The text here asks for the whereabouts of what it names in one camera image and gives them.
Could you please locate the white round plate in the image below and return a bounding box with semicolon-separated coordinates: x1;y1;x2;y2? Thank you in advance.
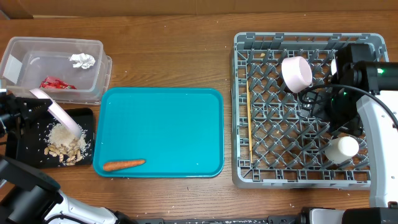
30;88;82;139

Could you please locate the pink-white bowl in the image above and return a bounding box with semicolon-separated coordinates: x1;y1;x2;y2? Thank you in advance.
281;56;312;93

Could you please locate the red snack wrapper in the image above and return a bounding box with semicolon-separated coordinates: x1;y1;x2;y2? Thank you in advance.
40;77;76;90

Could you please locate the white tissue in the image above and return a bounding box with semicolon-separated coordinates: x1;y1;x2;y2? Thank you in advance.
69;53;96;69

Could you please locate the orange carrot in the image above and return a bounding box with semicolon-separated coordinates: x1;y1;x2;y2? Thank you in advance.
103;159;146;172

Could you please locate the white bowl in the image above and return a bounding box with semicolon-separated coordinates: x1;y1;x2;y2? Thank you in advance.
330;58;337;75

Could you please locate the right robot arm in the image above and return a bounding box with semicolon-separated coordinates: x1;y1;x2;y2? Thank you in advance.
298;44;397;223

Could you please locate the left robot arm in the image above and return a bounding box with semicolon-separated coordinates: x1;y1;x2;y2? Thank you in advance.
1;88;132;224

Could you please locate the black plastic bin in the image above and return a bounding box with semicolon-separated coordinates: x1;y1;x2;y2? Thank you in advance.
5;108;95;169

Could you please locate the white cup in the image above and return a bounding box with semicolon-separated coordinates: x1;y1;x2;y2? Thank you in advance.
324;136;359;164

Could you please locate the rice pile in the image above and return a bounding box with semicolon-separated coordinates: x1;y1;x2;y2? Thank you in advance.
45;123;87;150

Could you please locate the grey dish rack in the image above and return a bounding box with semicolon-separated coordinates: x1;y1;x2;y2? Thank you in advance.
231;32;389;190

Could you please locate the peanut shells pile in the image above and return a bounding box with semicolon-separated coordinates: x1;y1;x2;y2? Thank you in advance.
44;139;83;166

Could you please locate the clear plastic bin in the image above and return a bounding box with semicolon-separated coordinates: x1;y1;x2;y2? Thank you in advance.
1;37;112;105

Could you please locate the teal serving tray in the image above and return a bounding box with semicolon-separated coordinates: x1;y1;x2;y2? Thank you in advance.
93;87;224;178

